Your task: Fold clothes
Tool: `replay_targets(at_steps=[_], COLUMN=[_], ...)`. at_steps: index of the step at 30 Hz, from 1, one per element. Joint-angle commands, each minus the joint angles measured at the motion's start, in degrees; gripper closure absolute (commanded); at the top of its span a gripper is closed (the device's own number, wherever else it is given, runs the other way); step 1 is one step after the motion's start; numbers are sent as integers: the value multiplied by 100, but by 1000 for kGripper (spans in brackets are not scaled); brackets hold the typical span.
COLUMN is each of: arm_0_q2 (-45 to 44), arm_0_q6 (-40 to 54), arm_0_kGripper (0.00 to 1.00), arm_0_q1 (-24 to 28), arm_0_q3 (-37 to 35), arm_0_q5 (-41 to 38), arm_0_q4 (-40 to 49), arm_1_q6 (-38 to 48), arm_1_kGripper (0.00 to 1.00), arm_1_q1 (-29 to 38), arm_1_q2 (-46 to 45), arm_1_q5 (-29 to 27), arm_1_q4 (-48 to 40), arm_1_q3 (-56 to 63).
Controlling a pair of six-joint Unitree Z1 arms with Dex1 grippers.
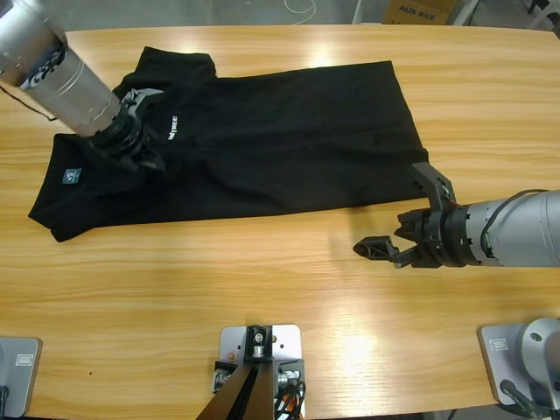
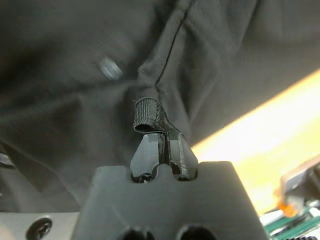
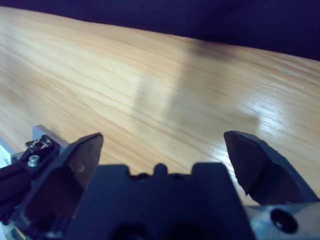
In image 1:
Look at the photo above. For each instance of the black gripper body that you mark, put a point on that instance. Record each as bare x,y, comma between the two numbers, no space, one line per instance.
442,236
118,135

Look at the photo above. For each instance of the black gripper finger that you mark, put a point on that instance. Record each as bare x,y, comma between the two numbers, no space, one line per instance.
155,159
376,249
407,225
129,163

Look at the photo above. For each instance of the black polo shirt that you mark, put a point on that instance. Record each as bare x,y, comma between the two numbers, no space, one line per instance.
262,144

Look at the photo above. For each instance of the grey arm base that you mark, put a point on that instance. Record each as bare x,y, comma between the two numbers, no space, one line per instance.
525,363
19,376

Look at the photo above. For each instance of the brown cardboard box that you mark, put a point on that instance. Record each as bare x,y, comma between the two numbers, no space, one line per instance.
420,11

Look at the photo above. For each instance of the white furniture leg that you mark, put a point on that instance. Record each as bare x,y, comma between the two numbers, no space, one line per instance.
464,13

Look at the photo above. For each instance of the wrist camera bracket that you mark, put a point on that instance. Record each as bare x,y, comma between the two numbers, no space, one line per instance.
433,184
140,96

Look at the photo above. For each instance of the white mount block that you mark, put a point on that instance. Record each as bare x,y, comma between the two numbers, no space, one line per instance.
286,345

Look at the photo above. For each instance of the dark camera post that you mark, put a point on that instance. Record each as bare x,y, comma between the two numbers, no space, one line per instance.
249,385

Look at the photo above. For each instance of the white upright post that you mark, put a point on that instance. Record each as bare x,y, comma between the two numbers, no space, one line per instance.
358,11

